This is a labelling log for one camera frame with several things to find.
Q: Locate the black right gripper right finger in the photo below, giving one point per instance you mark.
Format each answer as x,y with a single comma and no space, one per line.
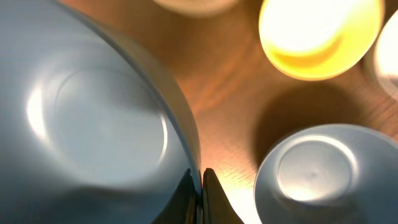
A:
216,206

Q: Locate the beige large bowl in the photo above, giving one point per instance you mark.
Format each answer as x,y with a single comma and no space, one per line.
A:
197,8

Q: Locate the dark blue bowl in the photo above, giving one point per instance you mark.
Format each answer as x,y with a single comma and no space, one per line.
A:
93,129

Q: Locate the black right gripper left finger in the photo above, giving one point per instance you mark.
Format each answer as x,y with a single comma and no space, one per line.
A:
182,206

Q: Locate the yellow small bowl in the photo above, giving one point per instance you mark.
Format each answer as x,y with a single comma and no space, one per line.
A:
318,39

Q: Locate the white small bowl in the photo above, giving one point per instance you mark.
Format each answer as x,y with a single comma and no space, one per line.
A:
380,61

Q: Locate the light grey small bowl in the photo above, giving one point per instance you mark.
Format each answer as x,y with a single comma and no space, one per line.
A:
333,173

